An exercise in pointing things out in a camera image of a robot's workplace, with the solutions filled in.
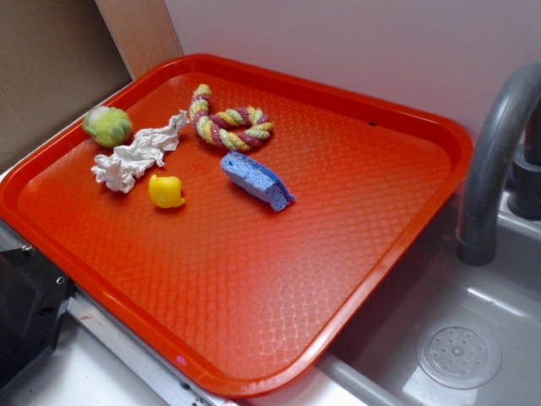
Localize multicolour rope toy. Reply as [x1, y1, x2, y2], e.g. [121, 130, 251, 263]
[188, 84, 274, 152]

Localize red plastic tray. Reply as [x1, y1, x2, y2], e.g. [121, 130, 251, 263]
[1, 55, 473, 398]

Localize yellow rubber duck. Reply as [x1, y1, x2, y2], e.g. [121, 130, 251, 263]
[148, 174, 186, 209]

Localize grey toy faucet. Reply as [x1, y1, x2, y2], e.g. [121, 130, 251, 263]
[456, 62, 540, 266]

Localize blue sponge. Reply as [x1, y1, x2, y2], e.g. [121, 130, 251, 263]
[221, 151, 295, 212]

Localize grey toy sink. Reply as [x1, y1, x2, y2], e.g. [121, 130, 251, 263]
[252, 202, 540, 405]

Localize crumpled white cloth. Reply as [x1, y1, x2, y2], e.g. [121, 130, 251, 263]
[91, 110, 190, 194]

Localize light wooden board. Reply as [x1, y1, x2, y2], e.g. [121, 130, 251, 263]
[96, 0, 183, 80]

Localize green plush animal toy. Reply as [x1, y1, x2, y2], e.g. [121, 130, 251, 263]
[83, 106, 133, 148]

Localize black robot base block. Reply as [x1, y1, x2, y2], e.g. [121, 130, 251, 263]
[1, 245, 73, 392]

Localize brown cardboard panel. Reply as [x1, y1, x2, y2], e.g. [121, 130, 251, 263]
[1, 1, 131, 170]

